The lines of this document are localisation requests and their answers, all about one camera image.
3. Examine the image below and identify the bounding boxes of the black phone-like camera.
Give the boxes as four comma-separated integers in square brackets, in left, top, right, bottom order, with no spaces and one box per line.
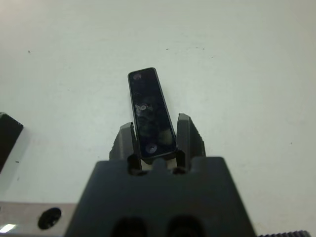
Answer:
[127,67,178,162]

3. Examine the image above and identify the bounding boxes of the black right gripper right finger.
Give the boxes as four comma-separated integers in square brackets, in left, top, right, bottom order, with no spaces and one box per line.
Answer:
[175,113,207,171]

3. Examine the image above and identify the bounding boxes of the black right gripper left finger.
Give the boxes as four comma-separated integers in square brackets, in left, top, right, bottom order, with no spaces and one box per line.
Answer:
[110,122,137,163]

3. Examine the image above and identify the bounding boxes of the black box base white lining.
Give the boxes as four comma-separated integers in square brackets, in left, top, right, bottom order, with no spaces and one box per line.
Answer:
[0,112,24,171]

